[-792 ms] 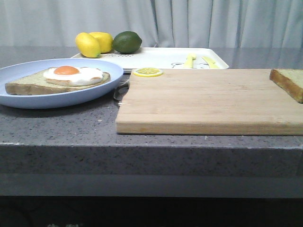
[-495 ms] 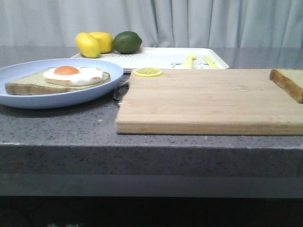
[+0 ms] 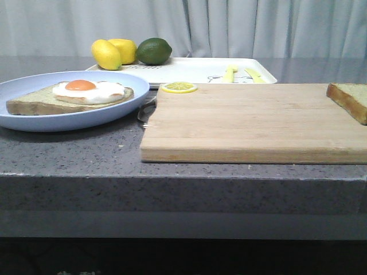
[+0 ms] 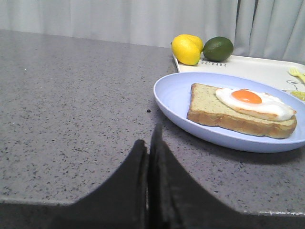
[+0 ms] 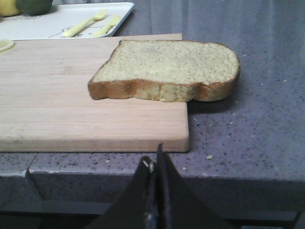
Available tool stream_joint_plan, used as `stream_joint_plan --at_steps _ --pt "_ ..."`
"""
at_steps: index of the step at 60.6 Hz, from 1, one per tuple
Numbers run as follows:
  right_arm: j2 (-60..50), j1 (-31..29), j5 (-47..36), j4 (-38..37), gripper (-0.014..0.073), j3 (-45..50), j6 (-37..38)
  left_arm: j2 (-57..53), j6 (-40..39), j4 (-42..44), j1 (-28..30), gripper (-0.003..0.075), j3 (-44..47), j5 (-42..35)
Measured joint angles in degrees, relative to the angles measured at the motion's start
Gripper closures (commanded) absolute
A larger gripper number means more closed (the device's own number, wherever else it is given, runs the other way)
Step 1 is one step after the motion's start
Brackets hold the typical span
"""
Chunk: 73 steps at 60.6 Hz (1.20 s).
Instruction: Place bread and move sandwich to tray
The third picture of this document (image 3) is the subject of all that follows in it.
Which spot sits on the light blue round plate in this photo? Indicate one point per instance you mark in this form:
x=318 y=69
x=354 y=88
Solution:
x=70 y=121

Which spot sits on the bread slice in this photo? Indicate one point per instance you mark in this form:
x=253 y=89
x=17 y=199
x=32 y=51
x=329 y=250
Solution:
x=351 y=97
x=43 y=102

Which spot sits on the white rectangular tray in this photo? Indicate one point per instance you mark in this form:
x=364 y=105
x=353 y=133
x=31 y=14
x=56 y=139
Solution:
x=197 y=70

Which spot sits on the wooden cutting board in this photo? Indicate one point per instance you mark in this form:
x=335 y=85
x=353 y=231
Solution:
x=253 y=123

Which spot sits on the metal utensil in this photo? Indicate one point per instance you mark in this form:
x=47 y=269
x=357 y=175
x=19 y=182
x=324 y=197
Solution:
x=146 y=110

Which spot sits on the lemon slice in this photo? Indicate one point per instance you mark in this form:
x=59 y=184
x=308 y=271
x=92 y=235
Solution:
x=179 y=87

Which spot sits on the yellow plastic fork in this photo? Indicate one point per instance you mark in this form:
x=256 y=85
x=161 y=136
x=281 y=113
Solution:
x=229 y=76

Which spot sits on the green lime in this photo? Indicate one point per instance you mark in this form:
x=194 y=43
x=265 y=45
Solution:
x=153 y=51

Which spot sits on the yellow plastic knife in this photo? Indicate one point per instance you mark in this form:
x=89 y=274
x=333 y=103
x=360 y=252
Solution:
x=255 y=75

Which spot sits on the rear yellow lemon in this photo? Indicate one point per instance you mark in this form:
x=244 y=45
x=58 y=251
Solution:
x=127 y=49

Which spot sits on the yellow lemon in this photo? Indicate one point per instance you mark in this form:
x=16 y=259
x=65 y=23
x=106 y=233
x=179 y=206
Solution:
x=106 y=55
x=127 y=49

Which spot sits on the fried egg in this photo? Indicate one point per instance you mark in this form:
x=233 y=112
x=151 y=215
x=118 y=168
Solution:
x=88 y=92

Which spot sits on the front yellow lemon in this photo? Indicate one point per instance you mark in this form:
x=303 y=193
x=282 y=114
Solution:
x=106 y=55

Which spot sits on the grey curtain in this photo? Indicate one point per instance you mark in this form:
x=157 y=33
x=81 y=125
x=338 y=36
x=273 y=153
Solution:
x=257 y=29

